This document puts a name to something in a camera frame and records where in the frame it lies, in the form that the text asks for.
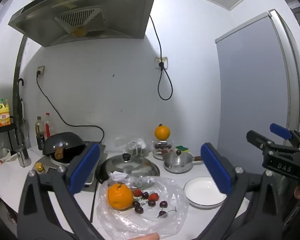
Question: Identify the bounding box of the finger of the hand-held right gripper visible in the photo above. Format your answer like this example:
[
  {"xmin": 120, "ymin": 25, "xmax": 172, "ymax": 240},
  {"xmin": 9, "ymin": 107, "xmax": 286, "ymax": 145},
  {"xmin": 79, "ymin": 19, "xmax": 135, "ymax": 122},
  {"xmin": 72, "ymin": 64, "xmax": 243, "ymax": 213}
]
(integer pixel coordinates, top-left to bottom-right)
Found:
[
  {"xmin": 269, "ymin": 123, "xmax": 300, "ymax": 153},
  {"xmin": 246, "ymin": 129, "xmax": 300, "ymax": 156}
]

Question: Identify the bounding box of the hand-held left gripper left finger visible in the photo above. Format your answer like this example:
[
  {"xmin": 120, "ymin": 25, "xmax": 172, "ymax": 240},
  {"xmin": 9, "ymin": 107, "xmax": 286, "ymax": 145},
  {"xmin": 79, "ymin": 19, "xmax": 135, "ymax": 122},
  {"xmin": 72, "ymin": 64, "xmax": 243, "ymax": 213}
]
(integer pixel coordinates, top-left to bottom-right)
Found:
[{"xmin": 17, "ymin": 143, "xmax": 110, "ymax": 240}]

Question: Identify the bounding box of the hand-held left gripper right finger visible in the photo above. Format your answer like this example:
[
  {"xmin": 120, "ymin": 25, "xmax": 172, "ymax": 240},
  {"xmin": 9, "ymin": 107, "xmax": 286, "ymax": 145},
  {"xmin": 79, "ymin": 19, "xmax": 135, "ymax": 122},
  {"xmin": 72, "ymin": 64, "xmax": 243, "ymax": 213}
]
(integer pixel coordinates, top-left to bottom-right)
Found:
[{"xmin": 190, "ymin": 142, "xmax": 285, "ymax": 240}]

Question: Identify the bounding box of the white plate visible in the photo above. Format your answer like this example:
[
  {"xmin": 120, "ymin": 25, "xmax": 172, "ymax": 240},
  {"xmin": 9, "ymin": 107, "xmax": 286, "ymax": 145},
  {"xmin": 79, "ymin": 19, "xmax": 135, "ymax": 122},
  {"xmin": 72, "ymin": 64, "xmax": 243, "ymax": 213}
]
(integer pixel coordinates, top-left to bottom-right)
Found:
[{"xmin": 183, "ymin": 177, "xmax": 228, "ymax": 209}]

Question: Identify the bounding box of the large orange with stem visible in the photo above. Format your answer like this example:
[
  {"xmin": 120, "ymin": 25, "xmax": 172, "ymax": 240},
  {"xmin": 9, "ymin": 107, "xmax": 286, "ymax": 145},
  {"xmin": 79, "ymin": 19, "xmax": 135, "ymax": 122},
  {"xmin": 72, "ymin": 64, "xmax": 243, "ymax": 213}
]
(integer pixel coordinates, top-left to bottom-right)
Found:
[{"xmin": 107, "ymin": 183, "xmax": 135, "ymax": 211}]

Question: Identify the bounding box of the clear plastic bag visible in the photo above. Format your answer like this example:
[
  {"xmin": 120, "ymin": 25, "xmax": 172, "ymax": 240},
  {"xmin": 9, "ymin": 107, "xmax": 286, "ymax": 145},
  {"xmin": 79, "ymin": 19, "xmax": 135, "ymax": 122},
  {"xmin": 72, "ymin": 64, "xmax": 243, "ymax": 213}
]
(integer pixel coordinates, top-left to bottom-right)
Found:
[{"xmin": 96, "ymin": 171, "xmax": 190, "ymax": 240}]

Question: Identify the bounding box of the person's left hand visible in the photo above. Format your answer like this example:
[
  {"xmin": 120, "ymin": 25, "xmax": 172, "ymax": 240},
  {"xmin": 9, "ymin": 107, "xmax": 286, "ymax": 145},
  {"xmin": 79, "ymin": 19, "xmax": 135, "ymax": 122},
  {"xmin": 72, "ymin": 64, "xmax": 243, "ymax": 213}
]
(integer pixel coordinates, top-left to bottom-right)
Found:
[{"xmin": 131, "ymin": 232, "xmax": 161, "ymax": 240}]

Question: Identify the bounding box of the steel induction cooker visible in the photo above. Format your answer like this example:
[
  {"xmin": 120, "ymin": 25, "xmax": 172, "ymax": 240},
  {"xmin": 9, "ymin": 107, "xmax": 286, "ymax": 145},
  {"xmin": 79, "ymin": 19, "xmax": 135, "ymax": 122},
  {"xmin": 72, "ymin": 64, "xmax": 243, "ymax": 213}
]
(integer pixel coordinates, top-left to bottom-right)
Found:
[{"xmin": 32, "ymin": 142, "xmax": 108, "ymax": 193}]

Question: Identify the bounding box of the black wok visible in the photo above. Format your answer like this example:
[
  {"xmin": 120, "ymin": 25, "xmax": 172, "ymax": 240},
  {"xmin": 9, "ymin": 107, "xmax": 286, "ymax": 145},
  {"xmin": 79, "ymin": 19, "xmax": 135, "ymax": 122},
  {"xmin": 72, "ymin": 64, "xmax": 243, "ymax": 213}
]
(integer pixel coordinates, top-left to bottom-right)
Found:
[{"xmin": 42, "ymin": 131, "xmax": 87, "ymax": 164}]

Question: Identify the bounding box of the small steel pot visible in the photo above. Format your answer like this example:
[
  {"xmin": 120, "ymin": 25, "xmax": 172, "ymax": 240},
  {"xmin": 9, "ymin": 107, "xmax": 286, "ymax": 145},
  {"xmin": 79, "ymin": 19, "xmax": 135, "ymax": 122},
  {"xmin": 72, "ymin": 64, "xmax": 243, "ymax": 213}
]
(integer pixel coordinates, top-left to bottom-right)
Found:
[{"xmin": 163, "ymin": 152, "xmax": 203, "ymax": 174}]

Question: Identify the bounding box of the pot lid brown knob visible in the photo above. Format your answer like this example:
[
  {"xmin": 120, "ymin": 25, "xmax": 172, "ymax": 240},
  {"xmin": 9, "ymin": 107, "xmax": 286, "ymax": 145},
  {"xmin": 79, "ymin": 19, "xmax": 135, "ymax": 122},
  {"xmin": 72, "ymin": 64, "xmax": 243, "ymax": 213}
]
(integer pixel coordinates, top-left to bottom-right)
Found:
[{"xmin": 163, "ymin": 149, "xmax": 193, "ymax": 164}]

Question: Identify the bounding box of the steel lid black knob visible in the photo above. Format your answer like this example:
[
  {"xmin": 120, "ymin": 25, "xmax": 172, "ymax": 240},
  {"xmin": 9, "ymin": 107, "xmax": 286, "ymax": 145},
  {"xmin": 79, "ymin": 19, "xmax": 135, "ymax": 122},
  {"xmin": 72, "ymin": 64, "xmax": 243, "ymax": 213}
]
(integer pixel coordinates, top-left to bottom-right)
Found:
[{"xmin": 95, "ymin": 152, "xmax": 161, "ymax": 184}]

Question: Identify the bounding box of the steel mug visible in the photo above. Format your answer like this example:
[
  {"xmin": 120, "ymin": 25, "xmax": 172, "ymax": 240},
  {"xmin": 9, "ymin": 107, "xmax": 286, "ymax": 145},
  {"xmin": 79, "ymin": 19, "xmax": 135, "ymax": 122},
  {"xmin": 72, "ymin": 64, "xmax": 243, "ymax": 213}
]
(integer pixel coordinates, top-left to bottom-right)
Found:
[{"xmin": 130, "ymin": 146, "xmax": 147, "ymax": 157}]

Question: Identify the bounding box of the red cap bottle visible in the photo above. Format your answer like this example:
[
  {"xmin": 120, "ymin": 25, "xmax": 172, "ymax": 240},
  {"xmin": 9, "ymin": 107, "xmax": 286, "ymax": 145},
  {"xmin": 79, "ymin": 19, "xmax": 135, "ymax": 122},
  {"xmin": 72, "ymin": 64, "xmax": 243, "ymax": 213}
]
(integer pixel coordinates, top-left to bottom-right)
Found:
[{"xmin": 43, "ymin": 112, "xmax": 55, "ymax": 138}]

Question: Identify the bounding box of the grey door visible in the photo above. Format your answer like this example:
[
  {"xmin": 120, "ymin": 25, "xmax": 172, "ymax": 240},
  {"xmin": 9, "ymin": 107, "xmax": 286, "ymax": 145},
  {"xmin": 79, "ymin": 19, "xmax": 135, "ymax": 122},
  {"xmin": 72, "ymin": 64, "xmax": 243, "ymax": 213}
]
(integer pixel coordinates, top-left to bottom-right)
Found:
[{"xmin": 214, "ymin": 9, "xmax": 300, "ymax": 180}]

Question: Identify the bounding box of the dark sauce bottle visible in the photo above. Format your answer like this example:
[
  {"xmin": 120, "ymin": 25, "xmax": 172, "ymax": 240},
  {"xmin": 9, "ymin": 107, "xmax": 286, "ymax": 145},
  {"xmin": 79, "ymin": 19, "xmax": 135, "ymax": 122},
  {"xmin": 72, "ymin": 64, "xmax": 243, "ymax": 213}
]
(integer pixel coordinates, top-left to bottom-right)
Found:
[{"xmin": 35, "ymin": 116, "xmax": 46, "ymax": 151}]

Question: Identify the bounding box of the clear container of cherries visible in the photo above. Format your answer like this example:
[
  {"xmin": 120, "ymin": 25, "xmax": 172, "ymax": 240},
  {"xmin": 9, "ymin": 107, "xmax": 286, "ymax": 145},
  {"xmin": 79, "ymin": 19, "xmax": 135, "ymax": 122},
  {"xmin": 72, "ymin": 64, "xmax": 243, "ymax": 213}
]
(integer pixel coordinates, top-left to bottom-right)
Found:
[{"xmin": 152, "ymin": 139, "xmax": 173, "ymax": 160}]

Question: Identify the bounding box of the crumpled clear plastic wrap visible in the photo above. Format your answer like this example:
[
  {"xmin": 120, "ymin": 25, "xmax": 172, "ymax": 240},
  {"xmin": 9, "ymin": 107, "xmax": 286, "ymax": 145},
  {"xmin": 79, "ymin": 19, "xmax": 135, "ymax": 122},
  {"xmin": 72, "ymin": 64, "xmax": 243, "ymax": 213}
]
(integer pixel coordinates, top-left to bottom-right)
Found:
[{"xmin": 126, "ymin": 137, "xmax": 152, "ymax": 155}]

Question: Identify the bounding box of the steel cup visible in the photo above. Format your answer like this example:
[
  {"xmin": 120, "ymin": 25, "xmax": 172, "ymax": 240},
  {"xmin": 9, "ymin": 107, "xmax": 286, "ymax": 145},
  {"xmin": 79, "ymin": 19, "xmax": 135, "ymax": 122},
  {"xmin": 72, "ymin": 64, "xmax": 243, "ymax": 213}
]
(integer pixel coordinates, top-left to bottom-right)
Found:
[{"xmin": 16, "ymin": 143, "xmax": 32, "ymax": 168}]

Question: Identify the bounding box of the small round orange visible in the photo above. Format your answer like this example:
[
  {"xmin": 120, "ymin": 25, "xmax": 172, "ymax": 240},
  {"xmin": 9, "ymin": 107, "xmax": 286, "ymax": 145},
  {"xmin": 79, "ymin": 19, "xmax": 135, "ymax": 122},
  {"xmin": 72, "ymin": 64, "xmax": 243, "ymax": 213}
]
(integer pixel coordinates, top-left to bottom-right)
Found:
[{"xmin": 154, "ymin": 124, "xmax": 171, "ymax": 141}]

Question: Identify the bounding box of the white plastic bag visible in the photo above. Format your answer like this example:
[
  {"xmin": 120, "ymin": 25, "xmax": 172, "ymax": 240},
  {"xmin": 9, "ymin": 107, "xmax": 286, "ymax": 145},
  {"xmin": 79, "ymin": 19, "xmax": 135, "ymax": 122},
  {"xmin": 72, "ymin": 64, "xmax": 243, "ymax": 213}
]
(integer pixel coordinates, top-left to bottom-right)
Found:
[{"xmin": 0, "ymin": 148, "xmax": 18, "ymax": 162}]

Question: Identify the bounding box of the black umbrella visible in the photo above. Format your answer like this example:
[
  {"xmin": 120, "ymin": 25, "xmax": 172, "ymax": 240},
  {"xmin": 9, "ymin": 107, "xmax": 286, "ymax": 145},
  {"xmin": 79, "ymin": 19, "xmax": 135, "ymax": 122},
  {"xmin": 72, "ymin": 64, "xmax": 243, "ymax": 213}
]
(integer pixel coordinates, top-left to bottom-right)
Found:
[{"xmin": 17, "ymin": 78, "xmax": 28, "ymax": 146}]

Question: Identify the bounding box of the black rack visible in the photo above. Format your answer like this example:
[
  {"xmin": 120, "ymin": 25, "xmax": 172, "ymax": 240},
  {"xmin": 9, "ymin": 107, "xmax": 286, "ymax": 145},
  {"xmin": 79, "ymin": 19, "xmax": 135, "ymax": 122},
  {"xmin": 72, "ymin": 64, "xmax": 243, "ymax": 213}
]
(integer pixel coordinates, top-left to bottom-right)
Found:
[{"xmin": 0, "ymin": 122, "xmax": 18, "ymax": 171}]

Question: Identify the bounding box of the yellow detergent bottle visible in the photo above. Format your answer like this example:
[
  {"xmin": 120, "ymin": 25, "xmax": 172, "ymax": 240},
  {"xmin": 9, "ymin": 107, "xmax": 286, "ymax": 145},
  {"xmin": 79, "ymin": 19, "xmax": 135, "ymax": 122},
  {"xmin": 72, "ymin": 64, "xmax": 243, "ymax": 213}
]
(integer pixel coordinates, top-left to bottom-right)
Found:
[{"xmin": 0, "ymin": 99, "xmax": 12, "ymax": 127}]

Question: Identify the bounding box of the steel range hood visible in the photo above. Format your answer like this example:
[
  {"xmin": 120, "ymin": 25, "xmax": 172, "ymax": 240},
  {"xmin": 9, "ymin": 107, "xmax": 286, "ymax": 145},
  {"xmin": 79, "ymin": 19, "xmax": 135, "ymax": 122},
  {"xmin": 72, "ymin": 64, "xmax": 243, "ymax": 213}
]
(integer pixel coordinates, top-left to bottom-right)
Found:
[{"xmin": 7, "ymin": 0, "xmax": 159, "ymax": 47}]

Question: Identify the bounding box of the black cooker cable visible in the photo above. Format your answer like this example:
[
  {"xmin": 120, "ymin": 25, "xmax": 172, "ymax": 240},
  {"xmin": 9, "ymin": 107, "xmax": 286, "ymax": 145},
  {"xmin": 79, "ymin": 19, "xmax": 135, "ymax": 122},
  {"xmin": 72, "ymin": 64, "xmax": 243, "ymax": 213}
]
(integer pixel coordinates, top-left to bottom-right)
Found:
[{"xmin": 36, "ymin": 70, "xmax": 105, "ymax": 146}]

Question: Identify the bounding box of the black range hood cable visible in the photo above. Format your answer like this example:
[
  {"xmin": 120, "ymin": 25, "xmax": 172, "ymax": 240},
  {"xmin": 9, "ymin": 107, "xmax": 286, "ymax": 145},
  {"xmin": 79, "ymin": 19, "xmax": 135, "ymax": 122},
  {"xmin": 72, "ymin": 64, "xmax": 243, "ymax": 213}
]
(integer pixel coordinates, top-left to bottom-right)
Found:
[{"xmin": 149, "ymin": 15, "xmax": 174, "ymax": 101}]

